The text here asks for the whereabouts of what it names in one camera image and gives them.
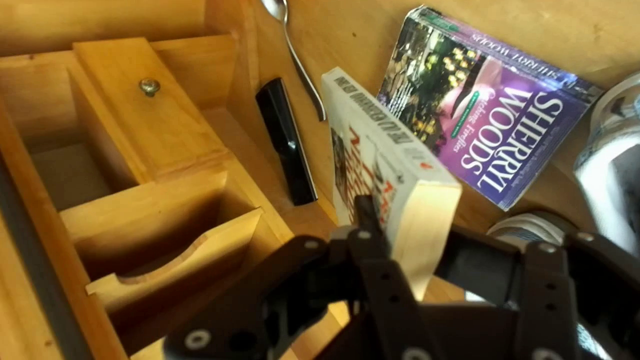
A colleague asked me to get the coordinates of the wooden drawer brass knob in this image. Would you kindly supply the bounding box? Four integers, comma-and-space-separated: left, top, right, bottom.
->
72, 36, 228, 187

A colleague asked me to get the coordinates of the black remote control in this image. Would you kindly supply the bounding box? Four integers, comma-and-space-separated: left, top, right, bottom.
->
254, 76, 320, 208

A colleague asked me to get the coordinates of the wooden roll-top desk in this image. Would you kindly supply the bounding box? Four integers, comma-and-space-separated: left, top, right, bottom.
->
0, 0, 640, 360

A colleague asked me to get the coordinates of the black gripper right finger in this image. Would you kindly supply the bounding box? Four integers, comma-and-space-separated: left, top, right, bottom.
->
437, 227, 579, 360

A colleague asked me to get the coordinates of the purple paperback book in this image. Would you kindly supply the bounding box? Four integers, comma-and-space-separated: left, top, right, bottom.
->
375, 6, 606, 215

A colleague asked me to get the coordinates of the metal spoon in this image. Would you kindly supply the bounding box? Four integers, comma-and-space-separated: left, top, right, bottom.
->
259, 0, 327, 125

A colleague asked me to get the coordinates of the white paperback book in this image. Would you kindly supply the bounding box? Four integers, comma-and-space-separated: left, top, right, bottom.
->
318, 67, 464, 303

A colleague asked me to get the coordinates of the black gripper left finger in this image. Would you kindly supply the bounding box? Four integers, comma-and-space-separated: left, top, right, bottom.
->
348, 194, 427, 322

